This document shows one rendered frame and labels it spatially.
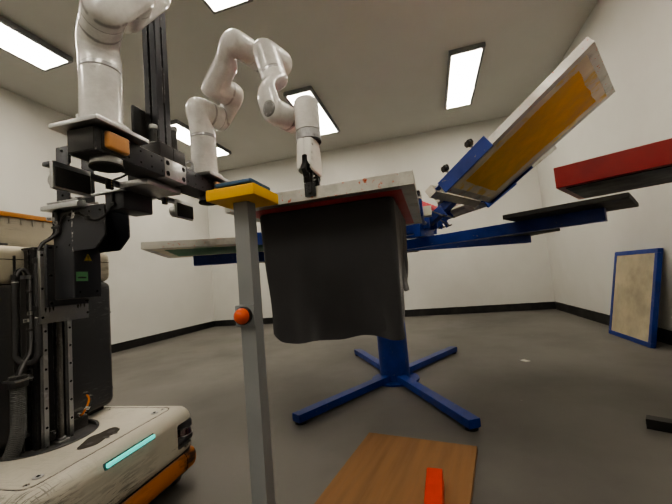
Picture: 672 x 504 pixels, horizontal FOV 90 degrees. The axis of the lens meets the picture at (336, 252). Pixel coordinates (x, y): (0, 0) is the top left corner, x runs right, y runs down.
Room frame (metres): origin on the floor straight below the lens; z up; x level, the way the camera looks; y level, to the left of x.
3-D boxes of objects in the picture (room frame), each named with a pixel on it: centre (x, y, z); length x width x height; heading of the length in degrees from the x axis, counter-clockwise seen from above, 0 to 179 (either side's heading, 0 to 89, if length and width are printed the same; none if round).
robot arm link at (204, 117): (1.26, 0.47, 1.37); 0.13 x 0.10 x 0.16; 147
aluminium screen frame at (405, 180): (1.34, -0.05, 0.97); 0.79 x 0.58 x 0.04; 164
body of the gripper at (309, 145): (0.98, 0.05, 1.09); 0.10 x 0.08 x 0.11; 164
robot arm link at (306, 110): (1.01, 0.08, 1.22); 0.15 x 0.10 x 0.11; 57
